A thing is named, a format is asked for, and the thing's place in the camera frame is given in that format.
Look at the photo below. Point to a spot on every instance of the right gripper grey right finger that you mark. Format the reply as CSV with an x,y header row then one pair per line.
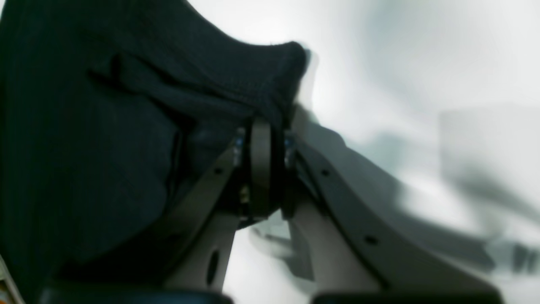
x,y
356,257

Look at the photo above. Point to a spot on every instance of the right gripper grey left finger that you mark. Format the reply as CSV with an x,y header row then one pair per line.
x,y
182,257

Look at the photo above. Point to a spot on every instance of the black T-shirt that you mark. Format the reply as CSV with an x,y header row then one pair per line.
x,y
110,111

